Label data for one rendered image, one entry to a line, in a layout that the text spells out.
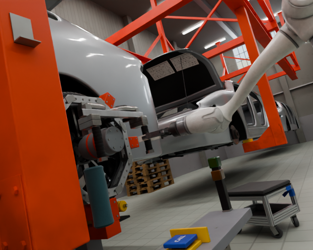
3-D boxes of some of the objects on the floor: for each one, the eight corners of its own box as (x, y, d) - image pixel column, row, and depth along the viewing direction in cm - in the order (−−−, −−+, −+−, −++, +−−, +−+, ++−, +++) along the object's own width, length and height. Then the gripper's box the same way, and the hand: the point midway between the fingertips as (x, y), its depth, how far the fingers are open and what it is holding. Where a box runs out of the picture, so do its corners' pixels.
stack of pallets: (151, 187, 820) (145, 159, 834) (175, 183, 774) (168, 153, 787) (125, 197, 712) (118, 164, 725) (151, 192, 666) (143, 157, 679)
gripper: (170, 136, 115) (132, 147, 127) (192, 134, 133) (157, 144, 146) (166, 120, 116) (128, 133, 128) (188, 120, 135) (154, 131, 147)
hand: (147, 138), depth 136 cm, fingers open, 10 cm apart
